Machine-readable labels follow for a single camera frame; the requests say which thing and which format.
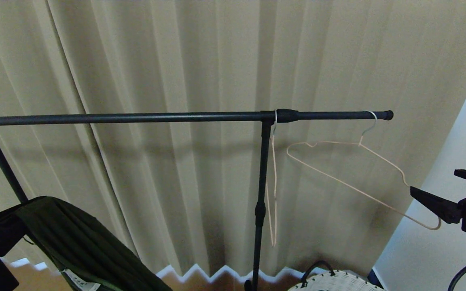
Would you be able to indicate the white laundry basket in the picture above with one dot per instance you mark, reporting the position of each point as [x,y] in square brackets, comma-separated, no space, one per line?
[338,283]

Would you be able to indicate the green long-sleeved shirt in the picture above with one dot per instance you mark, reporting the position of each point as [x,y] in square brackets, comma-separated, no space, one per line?
[87,246]

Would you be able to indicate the beige curtain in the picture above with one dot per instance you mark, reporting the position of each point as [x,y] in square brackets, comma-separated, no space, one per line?
[176,60]

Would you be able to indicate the pink clothes hanger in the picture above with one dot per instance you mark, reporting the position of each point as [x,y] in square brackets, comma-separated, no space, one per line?
[358,190]
[275,173]

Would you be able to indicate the black clothes rack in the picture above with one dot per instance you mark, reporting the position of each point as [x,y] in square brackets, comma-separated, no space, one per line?
[136,118]

